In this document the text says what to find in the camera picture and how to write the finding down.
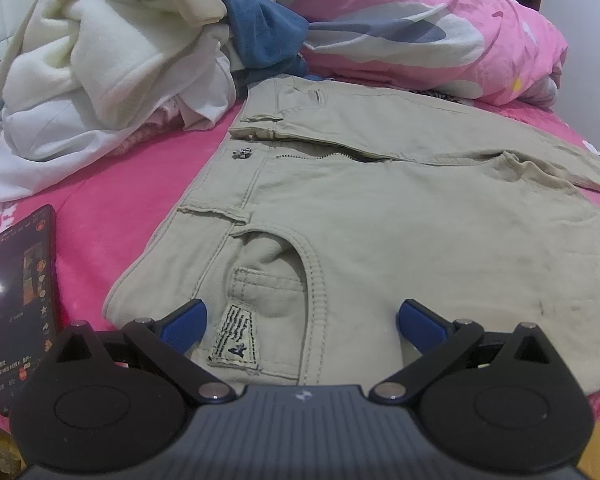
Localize black smartphone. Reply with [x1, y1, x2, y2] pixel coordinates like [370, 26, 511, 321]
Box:
[0, 204, 61, 413]

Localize blue denim jeans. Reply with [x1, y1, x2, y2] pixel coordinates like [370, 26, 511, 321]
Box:
[182, 0, 311, 81]

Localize pink floral duvet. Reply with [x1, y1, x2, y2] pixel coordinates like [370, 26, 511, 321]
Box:
[250, 0, 568, 108]

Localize beige pants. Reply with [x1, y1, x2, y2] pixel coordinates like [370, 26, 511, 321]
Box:
[102, 74, 600, 396]

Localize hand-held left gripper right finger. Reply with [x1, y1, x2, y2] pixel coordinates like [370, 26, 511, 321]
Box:
[369, 299, 551, 405]

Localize pink floral bed sheet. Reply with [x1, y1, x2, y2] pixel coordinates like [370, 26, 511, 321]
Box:
[0, 60, 600, 421]

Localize cream fleece garment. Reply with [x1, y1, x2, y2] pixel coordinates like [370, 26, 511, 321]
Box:
[0, 0, 231, 128]

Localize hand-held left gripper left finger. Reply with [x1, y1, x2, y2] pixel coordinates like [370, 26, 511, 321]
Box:
[55, 299, 233, 405]

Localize white garment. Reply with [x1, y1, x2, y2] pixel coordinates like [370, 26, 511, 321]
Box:
[0, 30, 238, 206]

